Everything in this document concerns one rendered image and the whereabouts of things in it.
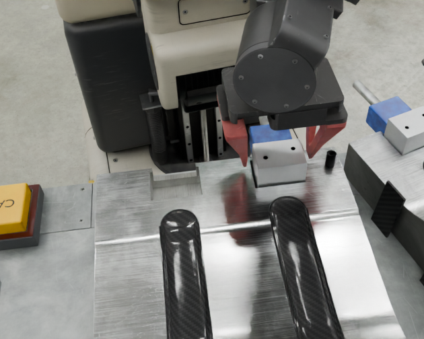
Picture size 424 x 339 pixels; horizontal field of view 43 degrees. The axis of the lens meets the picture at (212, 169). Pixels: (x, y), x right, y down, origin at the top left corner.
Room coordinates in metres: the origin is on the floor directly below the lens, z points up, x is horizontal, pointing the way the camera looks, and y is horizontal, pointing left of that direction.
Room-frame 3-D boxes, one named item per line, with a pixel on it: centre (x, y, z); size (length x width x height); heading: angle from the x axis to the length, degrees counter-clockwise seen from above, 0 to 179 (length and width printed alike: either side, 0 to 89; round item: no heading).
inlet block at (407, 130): (0.49, -0.22, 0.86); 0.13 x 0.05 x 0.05; 21
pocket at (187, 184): (0.37, 0.04, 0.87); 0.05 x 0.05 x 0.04; 4
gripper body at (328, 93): (0.38, -0.07, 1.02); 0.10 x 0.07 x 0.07; 94
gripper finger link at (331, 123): (0.39, -0.09, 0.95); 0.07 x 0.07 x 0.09; 4
